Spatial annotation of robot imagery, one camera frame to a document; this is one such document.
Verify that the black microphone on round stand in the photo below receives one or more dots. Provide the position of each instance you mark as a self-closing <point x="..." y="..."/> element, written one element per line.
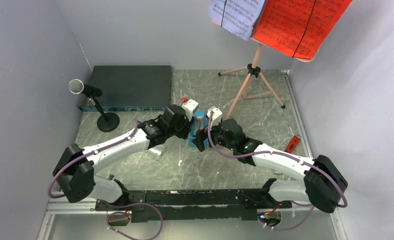
<point x="107" y="122"/>

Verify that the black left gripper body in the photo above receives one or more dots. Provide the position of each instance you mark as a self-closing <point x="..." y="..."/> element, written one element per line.
<point x="182" y="131"/>

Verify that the aluminium frame rail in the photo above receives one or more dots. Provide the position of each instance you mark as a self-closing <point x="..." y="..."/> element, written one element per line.
<point x="184" y="167"/>

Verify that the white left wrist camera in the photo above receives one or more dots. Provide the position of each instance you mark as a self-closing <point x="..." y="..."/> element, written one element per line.
<point x="190" y="106"/>

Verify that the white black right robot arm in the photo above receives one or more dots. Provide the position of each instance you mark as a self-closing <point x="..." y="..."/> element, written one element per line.
<point x="320" y="183"/>

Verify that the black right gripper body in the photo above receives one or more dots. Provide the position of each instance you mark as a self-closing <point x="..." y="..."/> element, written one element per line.
<point x="217" y="136"/>

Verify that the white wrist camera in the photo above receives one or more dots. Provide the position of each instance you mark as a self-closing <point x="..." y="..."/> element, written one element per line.
<point x="190" y="106"/>
<point x="215" y="114"/>

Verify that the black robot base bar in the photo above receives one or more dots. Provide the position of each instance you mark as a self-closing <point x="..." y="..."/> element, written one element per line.
<point x="244" y="204"/>

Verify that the blue metronome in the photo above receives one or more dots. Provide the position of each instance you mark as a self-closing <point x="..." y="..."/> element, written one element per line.
<point x="200" y="122"/>

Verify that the black blue network switch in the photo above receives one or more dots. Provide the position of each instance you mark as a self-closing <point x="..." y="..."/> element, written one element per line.
<point x="133" y="88"/>

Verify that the clear plastic metronome cover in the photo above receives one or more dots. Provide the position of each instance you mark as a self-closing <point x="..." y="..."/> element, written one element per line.
<point x="156" y="152"/>

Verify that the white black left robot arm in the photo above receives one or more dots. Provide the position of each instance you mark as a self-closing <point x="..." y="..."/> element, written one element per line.
<point x="77" y="169"/>

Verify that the blue sheet music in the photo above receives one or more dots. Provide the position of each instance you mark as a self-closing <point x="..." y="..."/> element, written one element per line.
<point x="236" y="16"/>

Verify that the red handled tool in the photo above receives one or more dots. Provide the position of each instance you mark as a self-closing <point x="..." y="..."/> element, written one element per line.
<point x="293" y="143"/>

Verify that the red sheet music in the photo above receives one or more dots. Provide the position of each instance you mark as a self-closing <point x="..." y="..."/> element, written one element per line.
<point x="297" y="28"/>

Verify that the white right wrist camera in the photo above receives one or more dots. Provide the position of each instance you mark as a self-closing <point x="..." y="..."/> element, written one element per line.
<point x="215" y="114"/>

